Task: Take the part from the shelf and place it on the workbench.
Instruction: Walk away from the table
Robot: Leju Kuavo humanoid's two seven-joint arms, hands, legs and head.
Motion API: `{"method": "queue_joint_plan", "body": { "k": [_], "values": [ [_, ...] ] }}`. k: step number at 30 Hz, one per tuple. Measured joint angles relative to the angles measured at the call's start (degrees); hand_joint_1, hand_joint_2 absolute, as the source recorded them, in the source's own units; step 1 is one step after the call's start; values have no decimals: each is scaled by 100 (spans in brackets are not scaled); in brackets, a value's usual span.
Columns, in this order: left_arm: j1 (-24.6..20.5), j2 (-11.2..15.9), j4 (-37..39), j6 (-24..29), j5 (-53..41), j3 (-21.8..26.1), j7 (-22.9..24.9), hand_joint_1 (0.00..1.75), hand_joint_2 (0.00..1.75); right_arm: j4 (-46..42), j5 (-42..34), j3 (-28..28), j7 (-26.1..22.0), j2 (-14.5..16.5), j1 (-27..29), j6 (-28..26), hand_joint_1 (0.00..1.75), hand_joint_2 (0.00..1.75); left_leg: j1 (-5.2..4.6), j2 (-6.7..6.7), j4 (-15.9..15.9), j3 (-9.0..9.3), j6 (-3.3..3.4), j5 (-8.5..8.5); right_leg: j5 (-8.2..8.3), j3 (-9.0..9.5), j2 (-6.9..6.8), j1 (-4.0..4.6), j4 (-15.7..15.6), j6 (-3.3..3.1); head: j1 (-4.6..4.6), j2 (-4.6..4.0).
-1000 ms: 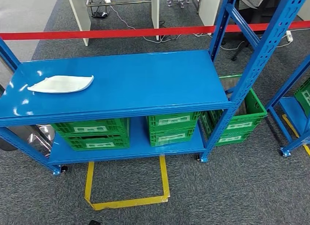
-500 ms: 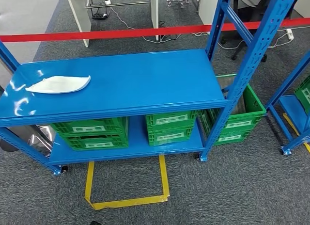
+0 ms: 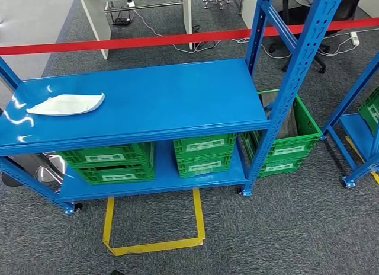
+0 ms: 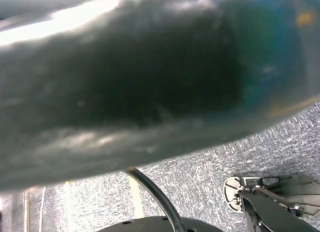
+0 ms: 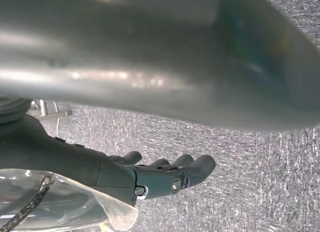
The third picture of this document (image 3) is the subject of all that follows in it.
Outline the yellow floor tape strip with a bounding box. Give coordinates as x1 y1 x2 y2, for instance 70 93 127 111
344 136 379 186

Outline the blue metal shelf rack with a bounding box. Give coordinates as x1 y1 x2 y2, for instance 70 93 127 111
0 0 346 216

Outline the red barrier belt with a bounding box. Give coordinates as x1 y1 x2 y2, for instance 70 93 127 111
0 17 379 56

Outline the white floor cable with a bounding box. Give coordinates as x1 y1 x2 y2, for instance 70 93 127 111
133 9 222 54
231 27 379 60

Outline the white plastic trim part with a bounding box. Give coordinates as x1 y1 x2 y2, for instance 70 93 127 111
26 92 105 117

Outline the chrome barrier stanchion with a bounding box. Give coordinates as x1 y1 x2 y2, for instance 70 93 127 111
0 108 67 193

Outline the black cable bundle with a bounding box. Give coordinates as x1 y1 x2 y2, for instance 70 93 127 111
192 25 220 52

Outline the green plastic crate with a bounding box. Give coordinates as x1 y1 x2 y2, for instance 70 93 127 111
240 89 323 165
358 87 379 135
58 142 154 171
75 163 155 186
258 157 307 178
173 133 237 161
176 153 234 178

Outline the white office desk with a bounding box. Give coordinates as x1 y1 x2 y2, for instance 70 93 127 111
77 0 193 61
241 0 262 30

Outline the black office chair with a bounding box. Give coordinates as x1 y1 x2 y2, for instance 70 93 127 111
267 0 368 75

